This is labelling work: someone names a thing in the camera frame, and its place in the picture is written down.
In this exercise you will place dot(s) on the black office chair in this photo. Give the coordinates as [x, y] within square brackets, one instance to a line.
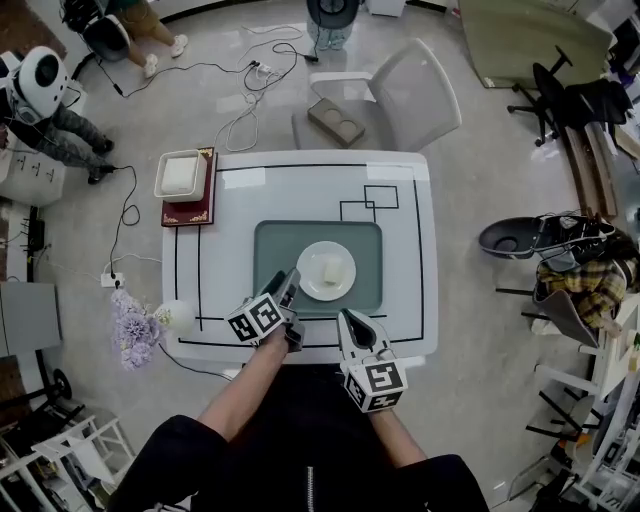
[550, 100]

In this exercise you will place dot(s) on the pale food piece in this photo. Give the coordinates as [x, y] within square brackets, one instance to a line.
[332, 271]

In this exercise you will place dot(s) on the white desk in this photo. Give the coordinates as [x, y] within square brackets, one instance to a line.
[615, 375]

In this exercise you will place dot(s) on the black open shell backpack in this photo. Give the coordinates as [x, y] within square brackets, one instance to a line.
[505, 240]

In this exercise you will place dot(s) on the white chair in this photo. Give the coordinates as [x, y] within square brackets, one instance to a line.
[415, 95]

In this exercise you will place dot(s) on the person's black shirt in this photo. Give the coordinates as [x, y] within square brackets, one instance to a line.
[300, 450]

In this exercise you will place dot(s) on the white vase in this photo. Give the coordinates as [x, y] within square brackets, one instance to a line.
[177, 315]

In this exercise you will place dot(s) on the white power strip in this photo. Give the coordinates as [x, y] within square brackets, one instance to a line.
[110, 280]
[261, 68]

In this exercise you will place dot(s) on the wooden planks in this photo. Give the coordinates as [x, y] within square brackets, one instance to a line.
[592, 170]

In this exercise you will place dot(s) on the grey panel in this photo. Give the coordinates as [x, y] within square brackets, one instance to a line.
[30, 320]

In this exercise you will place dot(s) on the dark red book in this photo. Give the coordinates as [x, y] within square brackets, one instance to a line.
[207, 210]

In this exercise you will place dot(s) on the dark grey shell backpack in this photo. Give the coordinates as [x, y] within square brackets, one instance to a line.
[107, 37]

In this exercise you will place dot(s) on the white rectangular table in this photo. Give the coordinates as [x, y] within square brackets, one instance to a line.
[230, 270]

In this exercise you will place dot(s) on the person's left forearm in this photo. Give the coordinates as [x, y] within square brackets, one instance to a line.
[245, 390]

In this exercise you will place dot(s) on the black wheeled stand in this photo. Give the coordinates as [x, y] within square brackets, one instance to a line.
[60, 382]

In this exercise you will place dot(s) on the white drawer cabinet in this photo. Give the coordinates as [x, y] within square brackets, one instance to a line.
[30, 180]

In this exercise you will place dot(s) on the cardboard cup holder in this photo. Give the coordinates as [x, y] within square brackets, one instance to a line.
[335, 122]

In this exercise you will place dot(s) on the beige board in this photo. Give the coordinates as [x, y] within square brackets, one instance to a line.
[525, 40]

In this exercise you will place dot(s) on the black router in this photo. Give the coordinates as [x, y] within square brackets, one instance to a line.
[35, 232]

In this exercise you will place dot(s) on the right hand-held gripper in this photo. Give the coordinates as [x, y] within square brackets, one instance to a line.
[377, 382]

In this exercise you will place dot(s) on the white shelf rack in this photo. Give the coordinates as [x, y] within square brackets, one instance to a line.
[75, 450]

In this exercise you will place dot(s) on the white round plate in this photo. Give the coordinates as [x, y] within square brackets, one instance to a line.
[312, 275]

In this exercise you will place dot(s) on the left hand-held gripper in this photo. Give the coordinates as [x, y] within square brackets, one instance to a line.
[257, 320]

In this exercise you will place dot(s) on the grey-green tray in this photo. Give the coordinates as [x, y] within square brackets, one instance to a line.
[275, 250]

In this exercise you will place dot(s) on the white water dispenser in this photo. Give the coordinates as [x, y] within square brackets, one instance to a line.
[385, 6]

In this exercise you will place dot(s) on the purple flower bunch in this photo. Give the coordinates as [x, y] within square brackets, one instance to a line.
[132, 330]

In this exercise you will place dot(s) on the white shell backpack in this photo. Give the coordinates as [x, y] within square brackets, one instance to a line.
[42, 75]

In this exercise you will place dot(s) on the white square container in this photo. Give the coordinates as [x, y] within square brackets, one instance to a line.
[180, 177]

